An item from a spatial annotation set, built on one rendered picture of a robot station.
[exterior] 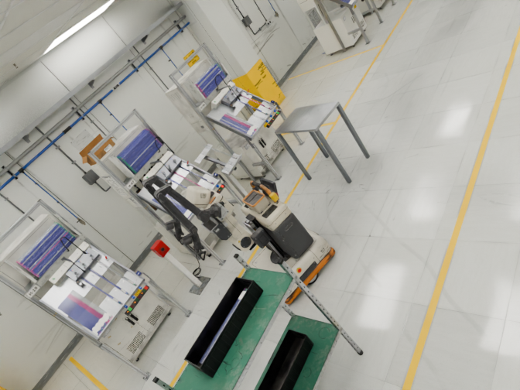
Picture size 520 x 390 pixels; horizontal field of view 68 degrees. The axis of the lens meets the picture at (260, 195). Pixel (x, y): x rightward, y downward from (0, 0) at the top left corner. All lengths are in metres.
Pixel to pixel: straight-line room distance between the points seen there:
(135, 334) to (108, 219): 2.08
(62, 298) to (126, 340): 0.83
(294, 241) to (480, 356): 1.58
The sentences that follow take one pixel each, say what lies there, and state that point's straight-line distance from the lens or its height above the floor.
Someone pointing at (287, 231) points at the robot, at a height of 0.59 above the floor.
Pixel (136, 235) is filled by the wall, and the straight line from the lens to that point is 6.28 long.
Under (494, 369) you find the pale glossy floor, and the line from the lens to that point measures 2.79.
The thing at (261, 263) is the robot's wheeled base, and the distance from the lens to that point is 3.79.
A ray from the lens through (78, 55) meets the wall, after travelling 6.38.
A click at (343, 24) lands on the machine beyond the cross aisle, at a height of 0.49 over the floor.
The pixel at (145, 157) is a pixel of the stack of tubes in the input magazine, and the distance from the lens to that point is 4.71.
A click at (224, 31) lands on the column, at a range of 7.20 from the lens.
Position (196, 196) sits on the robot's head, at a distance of 3.07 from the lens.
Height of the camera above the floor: 2.49
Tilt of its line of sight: 28 degrees down
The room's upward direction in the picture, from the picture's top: 39 degrees counter-clockwise
